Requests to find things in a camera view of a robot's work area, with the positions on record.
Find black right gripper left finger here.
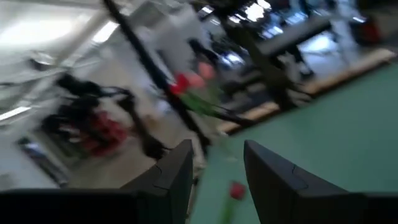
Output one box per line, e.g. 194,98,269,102
121,139,194,224

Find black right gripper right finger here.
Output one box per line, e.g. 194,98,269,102
243,139,366,224

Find dark red artificial tulip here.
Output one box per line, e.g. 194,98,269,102
219,182,248,224

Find pink artificial tulip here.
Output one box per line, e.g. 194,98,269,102
186,73,218,116
198,61,224,118

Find clear glass vase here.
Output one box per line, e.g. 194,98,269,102
207,114,241,166

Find teal table mat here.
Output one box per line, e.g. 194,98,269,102
189,62,398,224

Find light wooden table board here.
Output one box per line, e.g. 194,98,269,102
217,48,398,134

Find black and red machine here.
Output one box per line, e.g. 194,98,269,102
40,73,170,161

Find black desk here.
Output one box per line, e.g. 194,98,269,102
257,17,332,58

